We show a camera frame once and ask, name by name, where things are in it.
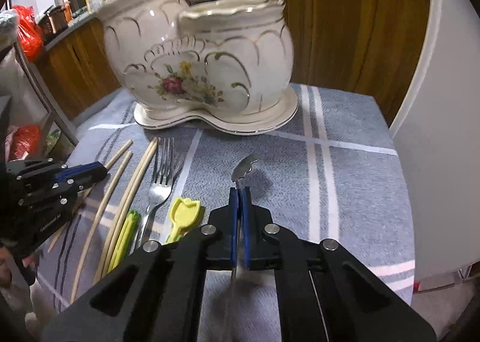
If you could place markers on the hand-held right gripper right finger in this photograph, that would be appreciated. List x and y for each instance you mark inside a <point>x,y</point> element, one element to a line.
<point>246,229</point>

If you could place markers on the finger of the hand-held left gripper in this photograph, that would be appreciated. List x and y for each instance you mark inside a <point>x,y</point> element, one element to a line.
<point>78,173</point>
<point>45,196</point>

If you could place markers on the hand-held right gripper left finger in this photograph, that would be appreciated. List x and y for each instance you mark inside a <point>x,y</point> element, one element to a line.
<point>234,222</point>

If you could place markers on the wooden chopstick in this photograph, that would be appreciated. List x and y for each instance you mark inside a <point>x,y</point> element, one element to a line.
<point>131,192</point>
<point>120,152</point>
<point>140,184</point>
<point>108,199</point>

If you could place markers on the yellow plastic spoon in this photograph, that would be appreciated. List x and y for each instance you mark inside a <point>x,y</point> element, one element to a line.
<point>183,214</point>

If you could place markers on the metal spoon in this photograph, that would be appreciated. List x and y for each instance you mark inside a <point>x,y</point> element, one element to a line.
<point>243,169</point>

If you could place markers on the green plastic utensil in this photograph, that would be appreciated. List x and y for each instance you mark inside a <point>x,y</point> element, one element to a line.
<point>125,233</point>

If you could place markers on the metal fork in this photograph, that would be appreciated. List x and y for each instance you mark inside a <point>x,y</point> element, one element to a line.
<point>159,192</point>

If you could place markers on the white floral ceramic utensil holder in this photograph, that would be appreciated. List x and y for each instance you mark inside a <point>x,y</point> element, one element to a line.
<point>225,64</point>

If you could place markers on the red plastic bag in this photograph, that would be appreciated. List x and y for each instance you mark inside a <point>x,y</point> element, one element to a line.
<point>28,33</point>
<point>24,141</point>

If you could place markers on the metal rack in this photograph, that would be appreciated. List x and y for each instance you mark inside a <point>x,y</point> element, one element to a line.
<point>45,94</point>

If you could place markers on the grey striped tablecloth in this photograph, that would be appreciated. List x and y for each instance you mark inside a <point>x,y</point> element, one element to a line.
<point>337,196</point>

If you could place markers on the dark canister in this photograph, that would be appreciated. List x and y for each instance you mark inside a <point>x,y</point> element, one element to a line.
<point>47,25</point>

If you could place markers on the copper canister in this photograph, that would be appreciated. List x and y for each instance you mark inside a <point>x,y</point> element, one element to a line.
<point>62,16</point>

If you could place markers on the wooden kitchen cabinets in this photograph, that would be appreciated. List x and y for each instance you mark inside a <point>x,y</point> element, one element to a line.
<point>356,27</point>

